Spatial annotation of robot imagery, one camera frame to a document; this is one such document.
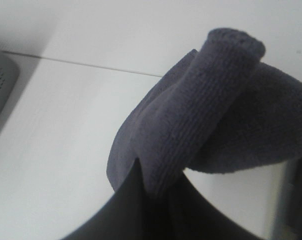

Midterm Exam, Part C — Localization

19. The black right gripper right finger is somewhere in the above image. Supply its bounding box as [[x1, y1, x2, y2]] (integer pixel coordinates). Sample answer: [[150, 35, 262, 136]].
[[150, 174, 260, 240]]

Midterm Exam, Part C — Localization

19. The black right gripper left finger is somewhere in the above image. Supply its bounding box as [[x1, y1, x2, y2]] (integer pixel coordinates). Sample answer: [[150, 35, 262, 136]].
[[64, 159, 151, 240]]

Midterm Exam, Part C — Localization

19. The dark grey towel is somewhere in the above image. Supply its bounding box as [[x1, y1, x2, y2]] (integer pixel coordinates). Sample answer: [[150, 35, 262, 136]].
[[106, 28, 302, 197]]

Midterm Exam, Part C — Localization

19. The beige plastic storage bin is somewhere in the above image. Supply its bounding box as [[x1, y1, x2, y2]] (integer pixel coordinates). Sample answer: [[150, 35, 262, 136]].
[[272, 158, 302, 240]]

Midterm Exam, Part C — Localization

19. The grey perforated plastic basket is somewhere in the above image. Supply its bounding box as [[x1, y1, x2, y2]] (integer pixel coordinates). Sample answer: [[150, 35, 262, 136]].
[[0, 51, 20, 114]]

